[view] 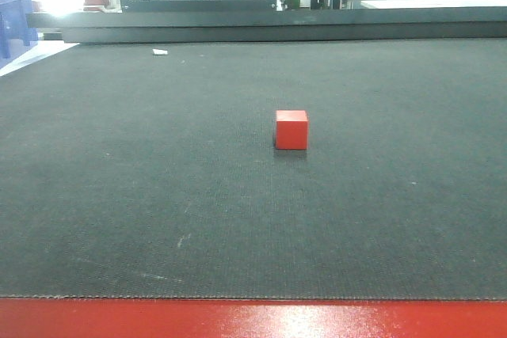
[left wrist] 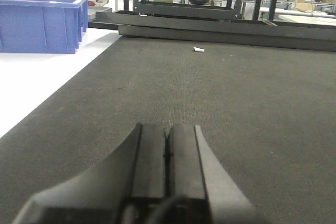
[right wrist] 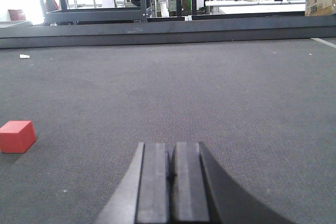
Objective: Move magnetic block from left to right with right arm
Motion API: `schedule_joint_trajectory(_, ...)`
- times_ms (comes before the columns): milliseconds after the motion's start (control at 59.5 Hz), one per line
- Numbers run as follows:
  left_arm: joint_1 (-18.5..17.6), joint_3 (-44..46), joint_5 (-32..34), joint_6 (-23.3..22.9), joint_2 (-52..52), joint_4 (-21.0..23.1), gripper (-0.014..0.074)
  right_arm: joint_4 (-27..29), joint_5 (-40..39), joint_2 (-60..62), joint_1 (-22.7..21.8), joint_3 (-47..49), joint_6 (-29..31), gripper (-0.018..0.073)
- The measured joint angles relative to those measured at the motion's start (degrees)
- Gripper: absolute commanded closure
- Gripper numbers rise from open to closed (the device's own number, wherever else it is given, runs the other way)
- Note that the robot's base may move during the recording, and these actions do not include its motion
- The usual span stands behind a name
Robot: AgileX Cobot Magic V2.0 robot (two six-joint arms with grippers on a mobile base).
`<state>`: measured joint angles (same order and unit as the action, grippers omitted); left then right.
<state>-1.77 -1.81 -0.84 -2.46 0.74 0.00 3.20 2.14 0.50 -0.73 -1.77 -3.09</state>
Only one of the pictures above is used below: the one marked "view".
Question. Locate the red magnetic cube block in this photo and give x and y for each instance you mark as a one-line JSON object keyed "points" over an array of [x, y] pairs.
{"points": [[292, 127]]}

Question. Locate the dark grey table mat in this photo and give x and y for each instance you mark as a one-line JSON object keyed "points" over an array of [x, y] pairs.
{"points": [[129, 174]]}

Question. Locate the white paper scrap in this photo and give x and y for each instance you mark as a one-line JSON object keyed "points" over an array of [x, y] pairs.
{"points": [[159, 52]]}

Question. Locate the blue plastic stool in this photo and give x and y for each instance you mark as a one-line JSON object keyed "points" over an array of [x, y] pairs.
{"points": [[14, 25]]}

